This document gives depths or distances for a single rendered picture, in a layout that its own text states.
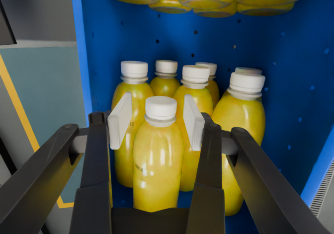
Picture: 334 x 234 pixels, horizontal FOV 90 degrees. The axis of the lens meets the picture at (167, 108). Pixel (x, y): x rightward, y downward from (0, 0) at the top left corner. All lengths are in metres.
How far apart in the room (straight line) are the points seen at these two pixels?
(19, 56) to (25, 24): 1.07
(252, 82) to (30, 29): 0.53
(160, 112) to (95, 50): 0.11
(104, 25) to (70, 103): 1.31
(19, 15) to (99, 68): 0.35
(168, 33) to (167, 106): 0.19
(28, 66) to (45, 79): 0.14
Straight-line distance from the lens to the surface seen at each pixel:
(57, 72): 1.51
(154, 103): 0.19
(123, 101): 0.17
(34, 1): 0.64
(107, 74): 0.26
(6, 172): 2.00
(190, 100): 0.18
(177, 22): 0.35
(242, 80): 0.21
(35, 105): 1.69
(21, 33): 0.55
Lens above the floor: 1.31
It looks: 68 degrees down
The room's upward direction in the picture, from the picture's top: 171 degrees clockwise
